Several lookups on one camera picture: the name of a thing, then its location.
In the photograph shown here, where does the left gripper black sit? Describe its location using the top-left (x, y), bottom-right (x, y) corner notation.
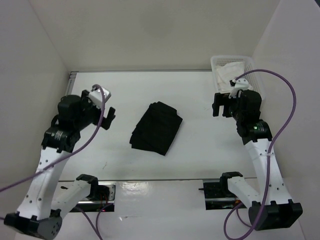
top-left (76, 89), bottom-right (116, 129)

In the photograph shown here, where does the black pleated skirt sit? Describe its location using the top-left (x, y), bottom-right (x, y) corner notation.
top-left (129, 101), bottom-right (183, 156)

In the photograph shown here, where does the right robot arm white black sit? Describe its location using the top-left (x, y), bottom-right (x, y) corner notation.
top-left (212, 90), bottom-right (303, 231)

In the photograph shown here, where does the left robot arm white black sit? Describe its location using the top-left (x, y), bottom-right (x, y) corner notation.
top-left (1, 84), bottom-right (115, 240)

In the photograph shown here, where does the white cloth in basket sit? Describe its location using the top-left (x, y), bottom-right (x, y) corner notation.
top-left (215, 61), bottom-right (245, 93)

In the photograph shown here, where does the white plastic basket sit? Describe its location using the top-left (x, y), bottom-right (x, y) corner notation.
top-left (210, 54), bottom-right (266, 106)

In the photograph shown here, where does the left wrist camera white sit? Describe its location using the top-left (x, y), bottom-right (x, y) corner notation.
top-left (88, 84), bottom-right (112, 109)

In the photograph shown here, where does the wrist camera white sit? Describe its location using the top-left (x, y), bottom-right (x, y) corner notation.
top-left (228, 78), bottom-right (253, 99)
top-left (88, 84), bottom-right (112, 109)

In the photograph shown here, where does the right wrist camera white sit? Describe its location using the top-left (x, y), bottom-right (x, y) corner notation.
top-left (228, 78), bottom-right (253, 99)

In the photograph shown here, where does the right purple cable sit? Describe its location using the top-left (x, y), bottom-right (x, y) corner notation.
top-left (223, 68), bottom-right (297, 240)

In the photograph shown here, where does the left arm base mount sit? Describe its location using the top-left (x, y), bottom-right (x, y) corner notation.
top-left (71, 181), bottom-right (116, 213)

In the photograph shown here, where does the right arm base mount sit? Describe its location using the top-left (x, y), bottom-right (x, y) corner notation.
top-left (198, 179), bottom-right (241, 210)

